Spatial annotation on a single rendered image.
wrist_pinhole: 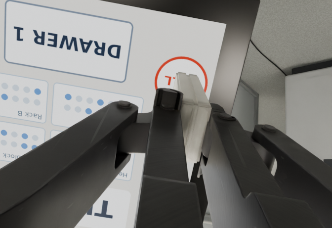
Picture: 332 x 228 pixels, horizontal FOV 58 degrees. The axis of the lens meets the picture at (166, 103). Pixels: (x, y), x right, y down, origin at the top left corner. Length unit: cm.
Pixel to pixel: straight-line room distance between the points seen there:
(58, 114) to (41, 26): 7
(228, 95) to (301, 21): 158
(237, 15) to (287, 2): 146
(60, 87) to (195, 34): 11
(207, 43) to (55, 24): 11
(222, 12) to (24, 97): 16
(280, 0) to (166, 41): 146
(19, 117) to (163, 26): 14
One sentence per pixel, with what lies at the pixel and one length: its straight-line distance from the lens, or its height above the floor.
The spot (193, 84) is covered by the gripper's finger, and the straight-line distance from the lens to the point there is 17.
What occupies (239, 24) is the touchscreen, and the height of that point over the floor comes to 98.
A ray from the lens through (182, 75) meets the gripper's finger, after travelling 19.
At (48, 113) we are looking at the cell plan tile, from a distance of 26.
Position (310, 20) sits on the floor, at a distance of 181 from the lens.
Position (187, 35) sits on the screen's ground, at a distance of 23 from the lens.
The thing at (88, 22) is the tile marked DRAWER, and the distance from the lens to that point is 23.
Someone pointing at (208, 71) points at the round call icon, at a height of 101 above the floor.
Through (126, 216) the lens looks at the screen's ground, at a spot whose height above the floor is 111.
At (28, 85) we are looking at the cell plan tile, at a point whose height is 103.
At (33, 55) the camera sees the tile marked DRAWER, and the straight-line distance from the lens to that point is 25.
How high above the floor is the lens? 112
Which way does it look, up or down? 23 degrees down
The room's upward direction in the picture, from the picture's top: 171 degrees counter-clockwise
